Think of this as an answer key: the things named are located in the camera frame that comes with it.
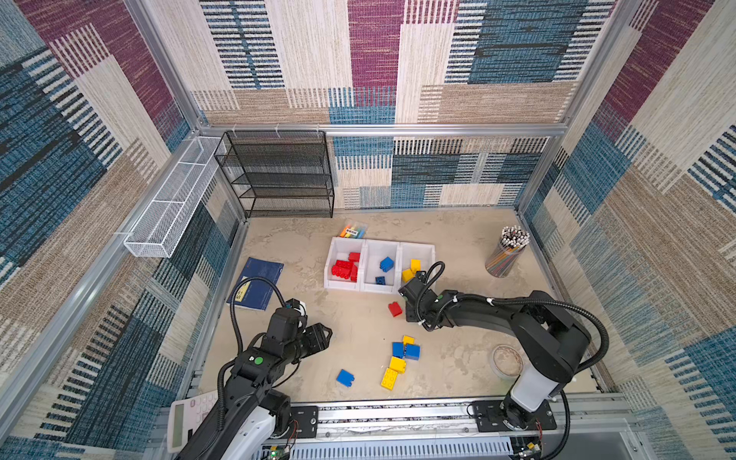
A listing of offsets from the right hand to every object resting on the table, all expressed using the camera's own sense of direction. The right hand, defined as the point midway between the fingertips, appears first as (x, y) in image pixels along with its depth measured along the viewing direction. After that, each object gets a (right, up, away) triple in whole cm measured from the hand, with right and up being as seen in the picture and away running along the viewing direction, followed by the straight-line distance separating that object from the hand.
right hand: (417, 312), depth 92 cm
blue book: (-53, +5, +5) cm, 53 cm away
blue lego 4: (-22, -15, -13) cm, 29 cm away
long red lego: (-25, +12, +7) cm, 28 cm away
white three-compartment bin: (-13, +14, +11) cm, 22 cm away
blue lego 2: (-7, -9, -8) cm, 14 cm away
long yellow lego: (-10, -15, -13) cm, 22 cm away
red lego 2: (-21, +12, +5) cm, 24 cm away
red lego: (-21, +17, +12) cm, 29 cm away
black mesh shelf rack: (-49, +49, +19) cm, 72 cm away
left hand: (-27, -2, -13) cm, 30 cm away
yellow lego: (+1, +14, +8) cm, 16 cm away
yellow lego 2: (-2, +11, +7) cm, 13 cm away
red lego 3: (-7, +1, +1) cm, 7 cm away
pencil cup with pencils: (+28, +18, 0) cm, 33 cm away
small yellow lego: (-4, -6, -7) cm, 10 cm away
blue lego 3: (-3, -9, -9) cm, 13 cm away
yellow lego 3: (-7, -12, -11) cm, 18 cm away
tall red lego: (-24, +15, +10) cm, 30 cm away
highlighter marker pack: (-22, +26, +19) cm, 39 cm away
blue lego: (-9, +14, +8) cm, 19 cm away
